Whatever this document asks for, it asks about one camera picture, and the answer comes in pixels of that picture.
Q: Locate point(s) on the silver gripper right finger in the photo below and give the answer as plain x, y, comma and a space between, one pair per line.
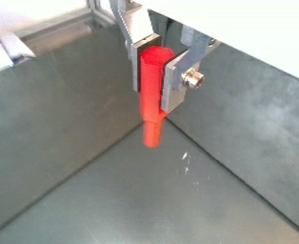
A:
181, 71

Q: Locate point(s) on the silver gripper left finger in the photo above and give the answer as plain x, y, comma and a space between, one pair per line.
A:
132, 17

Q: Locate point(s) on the red hexagonal peg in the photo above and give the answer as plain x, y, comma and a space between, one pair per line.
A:
152, 61

